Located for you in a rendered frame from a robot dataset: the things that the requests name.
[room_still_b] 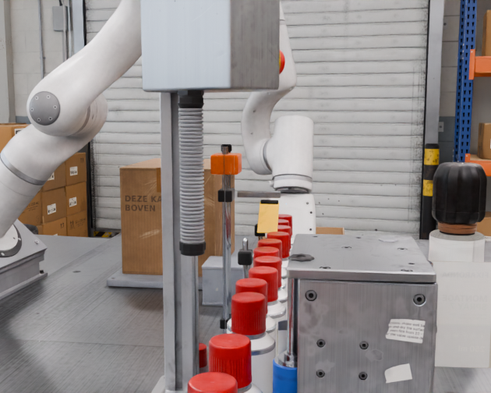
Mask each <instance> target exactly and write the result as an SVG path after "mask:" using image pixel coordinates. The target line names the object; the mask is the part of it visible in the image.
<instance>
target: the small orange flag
mask: <svg viewBox="0 0 491 393"><path fill-rule="evenodd" d="M278 214H279V203H278V200H261V201H260V210H259V219H258V228H257V233H269V232H277V225H278Z"/></svg>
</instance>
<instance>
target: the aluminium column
mask: <svg viewBox="0 0 491 393"><path fill-rule="evenodd" d="M178 98H179V95H178V93H160V129H161V213H162V255H163V297H164V381H165V393H187V384H188V382H189V380H190V379H191V378H192V377H194V376H196V375H197V374H200V366H199V293H198V256H194V257H190V256H184V255H182V254H181V250H179V242H180V241H181V234H180V232H181V231H180V228H181V227H180V225H181V223H180V221H181V220H180V217H181V216H180V214H181V212H180V210H181V209H180V207H181V205H180V203H181V201H180V199H181V198H180V196H181V194H180V192H181V190H180V188H181V187H180V184H181V183H180V180H181V179H180V178H179V177H181V176H180V173H181V172H180V171H179V170H180V167H179V166H180V164H179V162H180V160H179V158H181V157H179V155H180V154H181V153H179V151H180V149H179V147H180V145H179V144H180V143H181V142H180V141H179V140H180V139H181V138H179V136H180V135H181V134H179V132H181V130H179V128H180V126H178V125H179V124H180V122H178V121H179V120H180V119H179V118H178V117H179V116H180V115H179V112H180V111H179V109H180V107H179V106H178Z"/></svg>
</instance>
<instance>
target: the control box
mask: <svg viewBox="0 0 491 393"><path fill-rule="evenodd" d="M140 2H141V37H142V73H143V91H145V92H155V93H178V90H203V91H204V93H228V92H260V91H276V90H278V88H279V69H280V65H281V55H280V0H140Z"/></svg>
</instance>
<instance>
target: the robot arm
mask: <svg viewBox="0 0 491 393"><path fill-rule="evenodd" d="M280 50H281V51H282V52H283V54H284V58H285V65H284V69H283V71H282V73H281V74H280V75H279V88H278V90H276V91H260V92H251V94H250V95H249V98H248V100H247V102H246V103H245V107H244V109H243V112H242V119H241V131H242V141H243V145H244V148H245V155H246V157H247V161H248V163H249V166H250V168H251V169H252V170H253V171H254V172H255V173H256V174H257V175H272V180H273V181H270V187H273V189H274V190H275V191H281V198H269V200H278V203H279V214H290V215H291V216H292V233H293V235H292V237H293V238H295V235H296V234H316V211H315V202H314V197H313V195H312V194H310V193H311V192H312V191H313V128H314V123H313V120H312V119H310V118H308V117H306V116H303V115H284V116H281V117H279V118H277V119H275V121H274V135H273V136H272V138H271V136H270V116H271V113H272V111H273V109H274V106H275V104H276V103H278V102H279V100H280V99H282V97H284V96H285V95H286V94H288V93H289V92H291V91H292V90H293V89H294V88H295V86H296V83H297V75H296V70H295V63H294V59H293V55H292V52H291V45H290V41H289V37H288V31H287V27H286V23H285V20H284V13H283V10H282V6H281V0H280ZM141 55H142V37H141V2H140V0H122V1H121V3H120V5H119V6H118V8H117V9H116V10H115V12H114V13H113V15H112V16H111V18H110V19H109V20H108V21H107V22H106V24H105V25H104V26H103V27H102V29H101V30H100V31H99V33H98V34H97V35H96V36H95V38H94V39H93V40H92V41H91V42H90V43H89V44H87V45H86V46H85V47H84V48H82V49H81V50H80V51H78V52H77V53H76V54H74V56H72V57H71V58H69V59H68V60H66V61H65V62H63V63H62V64H61V65H60V66H59V67H57V68H56V69H55V70H53V71H52V72H51V73H49V74H48V75H47V76H46V77H45V78H43V80H42V81H41V82H39V84H38V85H36V87H35V88H34V89H33V90H32V92H31V94H30V96H29V98H28V101H27V104H26V112H27V115H28V118H29V120H30V122H31V123H32V124H30V125H29V126H28V127H26V128H24V129H22V130H21V131H20V132H18V133H17V134H16V135H15V136H14V137H13V138H12V139H11V140H10V141H9V142H8V143H7V144H6V146H5V147H4V149H3V150H2V152H1V153H0V252H5V251H9V250H11V249H12V248H13V247H14V246H15V245H16V244H17V241H18V235H17V232H16V229H15V228H14V226H13V224H14V222H15V221H16V219H17V218H18V217H19V216H20V215H21V214H22V213H23V211H24V210H25V208H26V207H27V206H28V204H29V203H30V202H31V200H32V199H33V198H34V197H35V196H36V195H37V193H38V192H39V191H40V189H41V188H42V186H43V185H44V184H45V183H46V182H47V180H48V179H49V178H50V177H51V175H52V174H53V172H54V171H55V170H56V169H57V168H58V166H60V165H61V164H62V163H63V162H64V161H66V160H67V159H69V158H70V157H72V156H73V155H74V154H75V153H76V152H78V151H79V150H80V149H82V148H83V147H84V146H85V145H87V144H88V143H89V142H90V141H91V140H92V139H93V138H94V137H95V136H96V135H97V134H98V132H99V131H100V130H101V128H102V126H103V125H104V123H105V121H106V118H107V116H108V103H107V101H106V99H105V97H104V95H103V94H102V93H103V92H104V91H105V90H106V89H107V88H108V87H110V86H111V85H112V84H113V83H114V82H115V81H116V80H118V79H119V78H120V77H121V76H122V75H124V74H125V73H126V72H127V71H128V70H129V69H130V68H131V67H132V66H133V65H134V64H135V62H136V61H137V60H138V59H139V58H140V56H141Z"/></svg>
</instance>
